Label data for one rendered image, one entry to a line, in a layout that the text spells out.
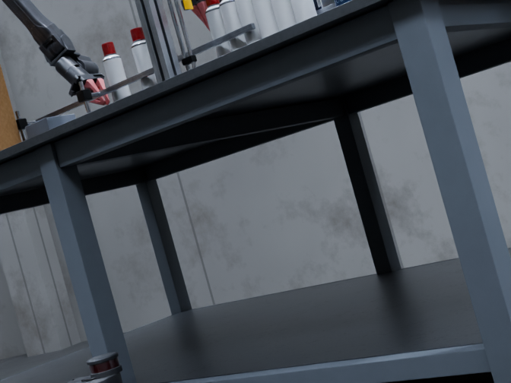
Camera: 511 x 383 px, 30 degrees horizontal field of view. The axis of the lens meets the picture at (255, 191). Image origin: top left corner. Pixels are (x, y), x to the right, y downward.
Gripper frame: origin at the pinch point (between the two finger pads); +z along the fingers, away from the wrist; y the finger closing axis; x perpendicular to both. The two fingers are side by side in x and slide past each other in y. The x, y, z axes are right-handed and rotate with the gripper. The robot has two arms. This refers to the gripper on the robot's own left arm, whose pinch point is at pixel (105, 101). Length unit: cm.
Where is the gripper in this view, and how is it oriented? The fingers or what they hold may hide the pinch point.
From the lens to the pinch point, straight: 270.6
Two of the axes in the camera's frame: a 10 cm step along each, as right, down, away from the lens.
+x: -3.9, 7.9, 4.8
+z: 6.8, 6.0, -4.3
